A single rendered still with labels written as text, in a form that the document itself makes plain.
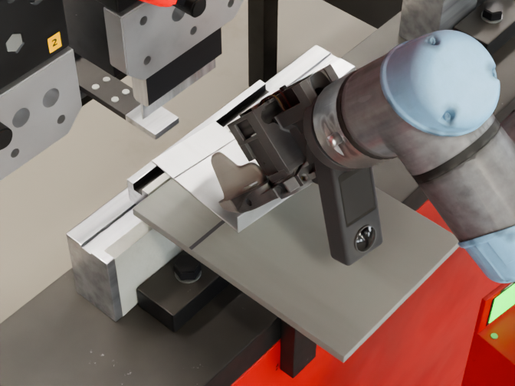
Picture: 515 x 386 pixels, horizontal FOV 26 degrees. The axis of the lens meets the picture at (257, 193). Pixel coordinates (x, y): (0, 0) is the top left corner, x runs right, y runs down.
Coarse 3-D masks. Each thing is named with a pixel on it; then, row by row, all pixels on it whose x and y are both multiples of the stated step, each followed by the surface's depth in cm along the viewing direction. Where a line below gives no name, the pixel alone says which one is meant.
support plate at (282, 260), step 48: (384, 192) 110; (192, 240) 106; (240, 240) 106; (288, 240) 106; (384, 240) 106; (432, 240) 106; (240, 288) 103; (288, 288) 102; (336, 288) 102; (384, 288) 102; (336, 336) 98
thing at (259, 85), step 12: (264, 84) 121; (240, 96) 119; (252, 96) 120; (264, 96) 119; (228, 108) 118; (240, 108) 119; (216, 120) 117; (228, 120) 118; (192, 132) 116; (144, 168) 112; (156, 168) 113; (132, 180) 111; (144, 180) 112; (132, 192) 112; (144, 192) 110
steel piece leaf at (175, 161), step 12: (204, 132) 115; (216, 132) 115; (228, 132) 115; (180, 144) 114; (192, 144) 114; (204, 144) 114; (216, 144) 114; (168, 156) 113; (180, 156) 113; (192, 156) 113; (204, 156) 113; (168, 168) 112; (180, 168) 112
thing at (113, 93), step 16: (80, 64) 122; (80, 80) 120; (96, 80) 120; (112, 80) 120; (96, 96) 119; (112, 96) 119; (128, 96) 119; (128, 112) 117; (160, 112) 117; (144, 128) 116; (160, 128) 115
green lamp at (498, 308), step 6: (510, 288) 123; (504, 294) 123; (510, 294) 124; (498, 300) 123; (504, 300) 124; (510, 300) 125; (498, 306) 124; (504, 306) 125; (510, 306) 127; (492, 312) 124; (498, 312) 125; (492, 318) 125
